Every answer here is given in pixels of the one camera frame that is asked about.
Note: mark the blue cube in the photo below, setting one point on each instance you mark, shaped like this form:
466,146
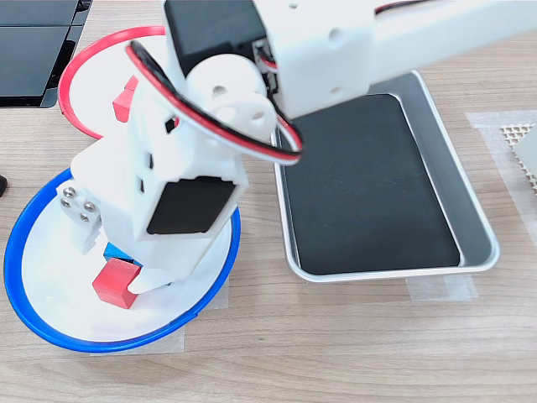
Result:
117,252

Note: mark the clear tape strip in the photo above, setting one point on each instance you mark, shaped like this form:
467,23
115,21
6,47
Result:
220,294
440,289
174,345

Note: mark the blue-rimmed white plate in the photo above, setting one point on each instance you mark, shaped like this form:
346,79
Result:
50,273

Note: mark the small black object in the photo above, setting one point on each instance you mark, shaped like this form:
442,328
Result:
3,186

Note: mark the red-rimmed white plate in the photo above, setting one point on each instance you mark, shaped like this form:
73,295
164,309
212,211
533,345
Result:
96,80

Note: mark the black glossy flat panel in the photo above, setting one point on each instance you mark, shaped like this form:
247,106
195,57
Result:
25,63
38,12

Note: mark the black mat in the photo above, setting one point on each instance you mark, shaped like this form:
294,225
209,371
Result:
369,189

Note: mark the steel tray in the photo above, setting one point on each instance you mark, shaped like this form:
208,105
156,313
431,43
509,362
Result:
444,168

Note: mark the pale translucent sheet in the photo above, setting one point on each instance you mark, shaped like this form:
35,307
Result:
491,168

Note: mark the pale perforated plate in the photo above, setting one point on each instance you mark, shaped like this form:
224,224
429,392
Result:
514,134

